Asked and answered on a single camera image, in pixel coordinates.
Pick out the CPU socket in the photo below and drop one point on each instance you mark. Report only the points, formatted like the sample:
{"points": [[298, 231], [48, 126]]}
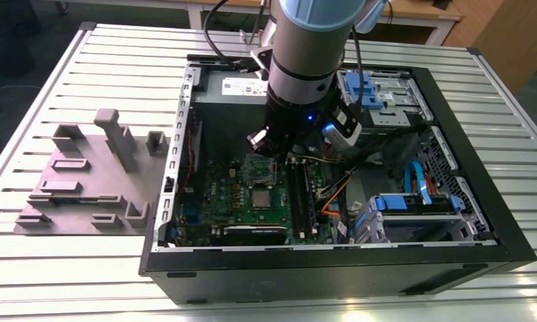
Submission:
{"points": [[262, 209]]}

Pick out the black graphics card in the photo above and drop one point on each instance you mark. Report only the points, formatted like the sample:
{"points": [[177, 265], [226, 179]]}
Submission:
{"points": [[250, 236]]}

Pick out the black RAM slot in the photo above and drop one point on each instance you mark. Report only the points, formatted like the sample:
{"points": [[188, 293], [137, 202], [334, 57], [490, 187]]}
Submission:
{"points": [[296, 198]]}

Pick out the silver CPU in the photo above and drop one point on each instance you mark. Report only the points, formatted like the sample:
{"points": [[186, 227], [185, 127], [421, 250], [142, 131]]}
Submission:
{"points": [[262, 198]]}

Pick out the hard disk in blue carrier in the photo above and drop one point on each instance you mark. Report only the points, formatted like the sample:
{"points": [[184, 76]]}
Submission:
{"points": [[429, 205]]}

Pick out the metal optical drive cage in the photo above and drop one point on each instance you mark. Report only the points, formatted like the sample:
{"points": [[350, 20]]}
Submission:
{"points": [[389, 120]]}

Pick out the grey power supply unit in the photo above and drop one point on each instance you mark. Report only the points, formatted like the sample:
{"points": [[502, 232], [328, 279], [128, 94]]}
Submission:
{"points": [[232, 127]]}

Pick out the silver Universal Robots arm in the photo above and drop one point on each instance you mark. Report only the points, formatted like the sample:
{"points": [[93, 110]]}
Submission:
{"points": [[304, 60]]}

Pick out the black RAM stick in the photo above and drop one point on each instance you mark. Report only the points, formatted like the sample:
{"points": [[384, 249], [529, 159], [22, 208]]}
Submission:
{"points": [[308, 201]]}

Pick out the RAM stick gold contacts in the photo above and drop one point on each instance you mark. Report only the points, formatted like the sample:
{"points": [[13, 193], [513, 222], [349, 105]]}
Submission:
{"points": [[76, 201]]}

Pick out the metal disk bay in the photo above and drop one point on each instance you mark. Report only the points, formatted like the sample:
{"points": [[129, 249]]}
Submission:
{"points": [[422, 219]]}

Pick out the black open PC case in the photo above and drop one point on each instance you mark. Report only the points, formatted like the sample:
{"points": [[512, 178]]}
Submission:
{"points": [[294, 278]]}

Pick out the wooden desk white frame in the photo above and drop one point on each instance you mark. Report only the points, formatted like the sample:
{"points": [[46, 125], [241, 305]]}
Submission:
{"points": [[429, 14]]}

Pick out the wooden cabinet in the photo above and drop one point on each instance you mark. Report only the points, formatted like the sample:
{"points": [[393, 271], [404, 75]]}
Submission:
{"points": [[510, 40]]}

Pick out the green Dell motherboard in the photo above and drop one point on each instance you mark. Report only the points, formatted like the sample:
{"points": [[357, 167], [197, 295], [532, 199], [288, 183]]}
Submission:
{"points": [[224, 211]]}

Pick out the grey parts rack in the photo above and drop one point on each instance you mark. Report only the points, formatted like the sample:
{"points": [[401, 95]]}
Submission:
{"points": [[102, 181]]}

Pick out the white rounded wrist camera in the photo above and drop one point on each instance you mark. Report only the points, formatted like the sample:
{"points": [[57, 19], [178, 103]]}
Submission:
{"points": [[344, 134]]}

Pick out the blue drive bay latch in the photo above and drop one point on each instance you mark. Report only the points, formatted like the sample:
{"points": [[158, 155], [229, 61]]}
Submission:
{"points": [[356, 84]]}

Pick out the grey boxy wrist camera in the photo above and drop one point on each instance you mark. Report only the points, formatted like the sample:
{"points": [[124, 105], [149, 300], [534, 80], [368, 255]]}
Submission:
{"points": [[261, 58]]}

